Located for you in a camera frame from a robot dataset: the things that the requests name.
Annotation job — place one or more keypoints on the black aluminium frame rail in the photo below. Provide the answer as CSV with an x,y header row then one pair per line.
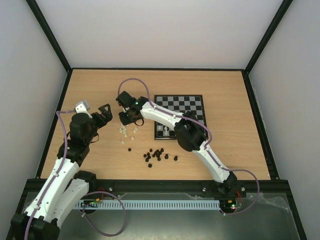
x,y
191,187

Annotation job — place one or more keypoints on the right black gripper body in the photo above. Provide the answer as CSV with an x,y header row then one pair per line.
x,y
127,108

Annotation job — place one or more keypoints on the black grey chess board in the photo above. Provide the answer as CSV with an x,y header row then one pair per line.
x,y
179,103

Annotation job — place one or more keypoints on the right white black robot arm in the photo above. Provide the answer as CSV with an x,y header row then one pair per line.
x,y
190,134

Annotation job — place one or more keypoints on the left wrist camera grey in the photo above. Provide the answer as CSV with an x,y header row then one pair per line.
x,y
82,106

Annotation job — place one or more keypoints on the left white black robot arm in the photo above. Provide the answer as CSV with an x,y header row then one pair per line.
x,y
66,184

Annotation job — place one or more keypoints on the white slotted cable duct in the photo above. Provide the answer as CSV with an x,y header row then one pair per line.
x,y
156,205

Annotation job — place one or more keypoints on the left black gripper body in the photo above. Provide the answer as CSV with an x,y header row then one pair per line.
x,y
101,122

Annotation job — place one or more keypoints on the clear plastic sheet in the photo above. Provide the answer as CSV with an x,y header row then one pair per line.
x,y
270,199

